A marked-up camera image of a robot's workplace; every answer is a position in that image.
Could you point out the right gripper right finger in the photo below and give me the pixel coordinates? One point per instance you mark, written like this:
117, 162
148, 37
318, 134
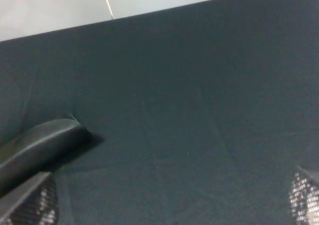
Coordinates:
304, 197

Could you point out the black tablecloth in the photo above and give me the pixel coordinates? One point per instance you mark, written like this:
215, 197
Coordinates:
199, 114

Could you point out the black leather case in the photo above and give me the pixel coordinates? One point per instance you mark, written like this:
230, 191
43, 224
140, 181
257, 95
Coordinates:
32, 149

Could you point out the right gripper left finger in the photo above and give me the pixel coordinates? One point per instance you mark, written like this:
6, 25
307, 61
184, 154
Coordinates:
34, 202

